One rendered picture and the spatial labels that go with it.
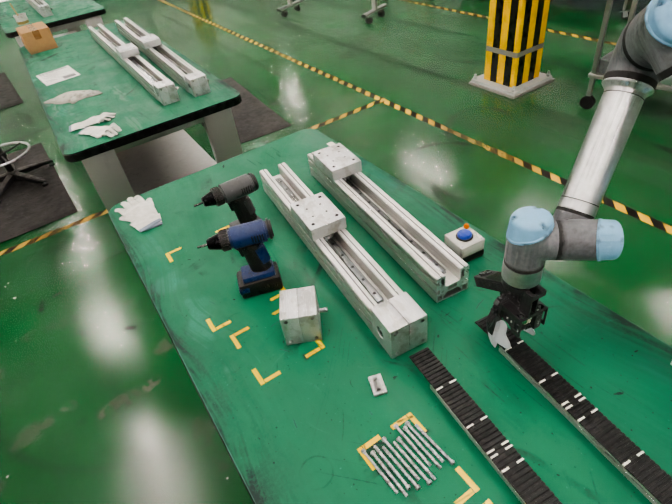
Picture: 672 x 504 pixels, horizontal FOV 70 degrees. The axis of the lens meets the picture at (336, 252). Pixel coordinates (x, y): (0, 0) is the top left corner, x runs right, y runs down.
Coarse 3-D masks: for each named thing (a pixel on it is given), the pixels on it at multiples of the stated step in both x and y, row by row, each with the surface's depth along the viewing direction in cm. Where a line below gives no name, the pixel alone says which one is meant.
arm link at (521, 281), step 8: (504, 264) 93; (504, 272) 94; (512, 272) 92; (504, 280) 95; (512, 280) 93; (520, 280) 92; (528, 280) 91; (536, 280) 92; (520, 288) 93; (528, 288) 93
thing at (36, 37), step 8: (32, 24) 382; (40, 24) 378; (24, 32) 363; (32, 32) 363; (40, 32) 365; (48, 32) 368; (24, 40) 362; (32, 40) 365; (40, 40) 367; (48, 40) 370; (32, 48) 367; (40, 48) 370; (48, 48) 373
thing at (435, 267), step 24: (312, 168) 180; (336, 192) 165; (360, 192) 158; (384, 192) 151; (360, 216) 153; (384, 216) 147; (408, 216) 140; (384, 240) 142; (408, 240) 137; (432, 240) 131; (408, 264) 133; (432, 264) 124; (456, 264) 123; (432, 288) 123; (456, 288) 127
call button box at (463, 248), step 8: (456, 232) 136; (472, 232) 135; (448, 240) 135; (456, 240) 134; (464, 240) 133; (472, 240) 133; (480, 240) 132; (456, 248) 133; (464, 248) 131; (472, 248) 132; (480, 248) 134; (464, 256) 133; (472, 256) 134
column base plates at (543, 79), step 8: (472, 80) 414; (480, 80) 410; (488, 80) 408; (536, 80) 396; (544, 80) 397; (552, 80) 400; (488, 88) 402; (496, 88) 396; (504, 88) 392; (512, 88) 385; (520, 88) 388; (528, 88) 391; (536, 88) 394; (512, 96) 385
